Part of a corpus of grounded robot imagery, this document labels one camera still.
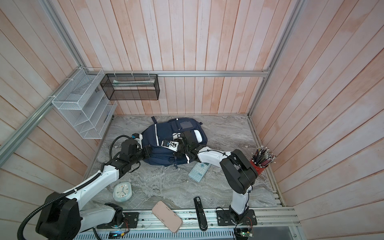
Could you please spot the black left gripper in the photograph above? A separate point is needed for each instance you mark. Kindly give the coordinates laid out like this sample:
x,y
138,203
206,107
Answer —
x,y
147,153

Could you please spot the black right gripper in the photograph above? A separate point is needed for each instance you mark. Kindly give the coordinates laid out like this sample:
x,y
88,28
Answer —
x,y
180,140

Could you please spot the navy blue backpack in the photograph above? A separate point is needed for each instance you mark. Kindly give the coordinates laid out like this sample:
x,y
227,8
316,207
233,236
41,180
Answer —
x,y
161,137

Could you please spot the light blue calculator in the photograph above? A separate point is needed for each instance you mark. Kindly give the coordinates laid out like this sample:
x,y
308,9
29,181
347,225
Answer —
x,y
198,171

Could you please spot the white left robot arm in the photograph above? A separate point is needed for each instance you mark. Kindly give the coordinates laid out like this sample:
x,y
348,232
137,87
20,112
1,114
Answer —
x,y
62,216

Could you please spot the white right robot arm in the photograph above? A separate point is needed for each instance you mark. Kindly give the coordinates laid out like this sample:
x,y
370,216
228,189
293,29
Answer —
x,y
238,170

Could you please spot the mint green alarm clock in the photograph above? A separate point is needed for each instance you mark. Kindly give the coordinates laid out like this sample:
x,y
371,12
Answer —
x,y
122,192

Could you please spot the pink pencil case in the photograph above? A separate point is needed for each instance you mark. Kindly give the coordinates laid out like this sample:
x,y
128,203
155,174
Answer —
x,y
169,218

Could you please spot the red pencil holder with pencils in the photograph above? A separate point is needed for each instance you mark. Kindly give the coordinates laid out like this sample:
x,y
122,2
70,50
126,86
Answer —
x,y
262,158

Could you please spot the black stapler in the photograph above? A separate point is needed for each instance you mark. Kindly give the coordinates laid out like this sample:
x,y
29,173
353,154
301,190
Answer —
x,y
203,224

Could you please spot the white wire mesh shelf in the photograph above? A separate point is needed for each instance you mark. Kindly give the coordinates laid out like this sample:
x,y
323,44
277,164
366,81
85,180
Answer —
x,y
84,104

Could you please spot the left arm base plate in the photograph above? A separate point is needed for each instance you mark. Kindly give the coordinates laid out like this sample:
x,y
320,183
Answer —
x,y
130,220

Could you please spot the black mesh wall basket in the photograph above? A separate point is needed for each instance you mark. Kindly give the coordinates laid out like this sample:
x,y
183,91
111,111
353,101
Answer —
x,y
127,87

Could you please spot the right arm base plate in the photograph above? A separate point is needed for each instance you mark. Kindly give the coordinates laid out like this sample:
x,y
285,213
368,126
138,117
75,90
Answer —
x,y
231,218

